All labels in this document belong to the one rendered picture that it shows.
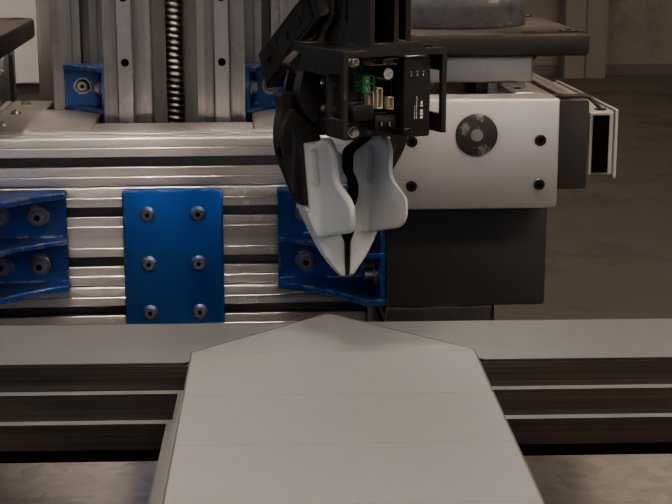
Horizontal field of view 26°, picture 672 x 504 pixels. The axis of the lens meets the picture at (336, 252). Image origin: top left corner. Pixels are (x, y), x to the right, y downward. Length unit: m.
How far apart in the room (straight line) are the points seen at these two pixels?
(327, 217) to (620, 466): 0.45
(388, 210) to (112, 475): 0.43
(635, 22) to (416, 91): 10.06
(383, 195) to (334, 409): 0.17
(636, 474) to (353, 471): 0.56
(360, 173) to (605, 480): 0.42
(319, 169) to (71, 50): 0.61
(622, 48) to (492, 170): 9.75
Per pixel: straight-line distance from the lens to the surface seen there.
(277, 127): 0.91
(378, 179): 0.93
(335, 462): 0.74
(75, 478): 1.24
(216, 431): 0.79
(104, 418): 0.91
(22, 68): 9.71
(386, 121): 0.88
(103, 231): 1.30
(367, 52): 0.86
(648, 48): 10.97
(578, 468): 1.26
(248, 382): 0.86
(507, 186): 1.18
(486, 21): 1.29
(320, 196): 0.92
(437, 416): 0.81
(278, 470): 0.73
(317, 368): 0.89
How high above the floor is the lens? 1.14
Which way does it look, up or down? 13 degrees down
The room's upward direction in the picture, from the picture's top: straight up
